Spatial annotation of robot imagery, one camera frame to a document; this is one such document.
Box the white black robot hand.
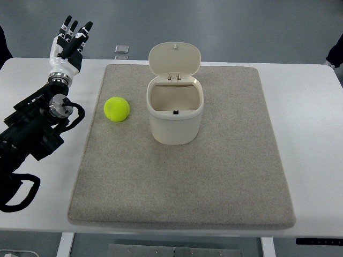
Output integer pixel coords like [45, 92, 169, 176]
[49, 16, 93, 78]

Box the yellow-green tennis ball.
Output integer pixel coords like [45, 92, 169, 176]
[103, 97, 130, 122]

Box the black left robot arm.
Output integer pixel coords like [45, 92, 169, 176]
[1, 72, 75, 175]

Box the square floor outlet plate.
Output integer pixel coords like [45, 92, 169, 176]
[115, 45, 129, 54]

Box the dark figure at left edge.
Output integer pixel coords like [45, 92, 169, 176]
[0, 26, 13, 68]

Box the cream bin with open lid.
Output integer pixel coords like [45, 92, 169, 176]
[146, 42, 204, 145]

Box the white left table leg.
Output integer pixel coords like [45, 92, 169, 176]
[56, 232, 74, 257]

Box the white table leg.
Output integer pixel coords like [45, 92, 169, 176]
[260, 237, 276, 257]
[56, 232, 74, 257]

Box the white device on floor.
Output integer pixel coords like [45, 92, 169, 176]
[1, 249, 39, 257]

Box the beige fabric mat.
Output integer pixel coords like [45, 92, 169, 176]
[68, 65, 295, 230]

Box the person in dark clothing right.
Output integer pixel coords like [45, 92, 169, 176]
[324, 35, 343, 69]

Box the white right table leg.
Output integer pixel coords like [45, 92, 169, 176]
[260, 237, 276, 257]

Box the black table control panel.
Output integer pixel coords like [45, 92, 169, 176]
[295, 238, 343, 246]

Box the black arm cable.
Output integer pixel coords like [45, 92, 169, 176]
[0, 97, 86, 213]

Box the grey metal base plate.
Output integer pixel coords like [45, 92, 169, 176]
[107, 244, 242, 257]

